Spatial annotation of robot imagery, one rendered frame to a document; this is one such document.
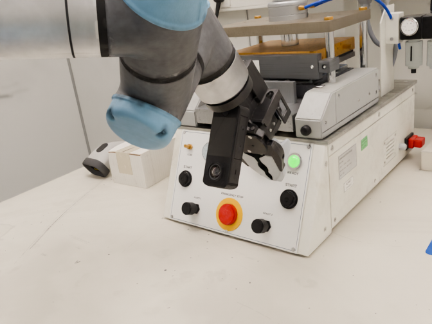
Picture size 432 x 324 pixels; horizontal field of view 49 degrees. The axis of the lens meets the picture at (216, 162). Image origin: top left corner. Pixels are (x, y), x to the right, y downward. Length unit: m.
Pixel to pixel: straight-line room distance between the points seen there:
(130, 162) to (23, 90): 1.19
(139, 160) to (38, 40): 0.78
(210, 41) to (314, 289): 0.40
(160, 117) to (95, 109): 1.88
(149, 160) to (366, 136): 0.52
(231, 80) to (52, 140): 1.84
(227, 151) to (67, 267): 0.42
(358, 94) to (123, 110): 0.54
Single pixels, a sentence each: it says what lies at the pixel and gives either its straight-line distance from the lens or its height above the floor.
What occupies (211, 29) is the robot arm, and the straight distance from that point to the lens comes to 0.56.
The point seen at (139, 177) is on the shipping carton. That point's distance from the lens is 1.17.
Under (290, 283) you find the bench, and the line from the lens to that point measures 0.75.
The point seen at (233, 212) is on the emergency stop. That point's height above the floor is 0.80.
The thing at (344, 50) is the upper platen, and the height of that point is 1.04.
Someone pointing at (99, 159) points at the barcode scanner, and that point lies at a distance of 1.28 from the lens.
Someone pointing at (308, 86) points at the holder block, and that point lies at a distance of 0.91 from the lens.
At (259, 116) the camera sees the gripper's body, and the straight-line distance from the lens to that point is 0.66.
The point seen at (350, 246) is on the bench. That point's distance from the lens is 0.84.
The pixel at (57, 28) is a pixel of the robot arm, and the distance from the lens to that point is 0.39.
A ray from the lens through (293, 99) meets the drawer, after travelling 0.89.
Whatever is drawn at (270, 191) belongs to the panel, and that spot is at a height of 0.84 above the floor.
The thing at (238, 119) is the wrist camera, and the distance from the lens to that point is 0.62.
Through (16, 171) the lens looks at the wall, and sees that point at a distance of 2.30.
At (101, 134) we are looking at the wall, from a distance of 2.38.
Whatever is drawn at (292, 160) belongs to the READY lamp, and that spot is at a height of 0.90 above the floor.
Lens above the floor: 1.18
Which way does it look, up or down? 20 degrees down
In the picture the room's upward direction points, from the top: 8 degrees counter-clockwise
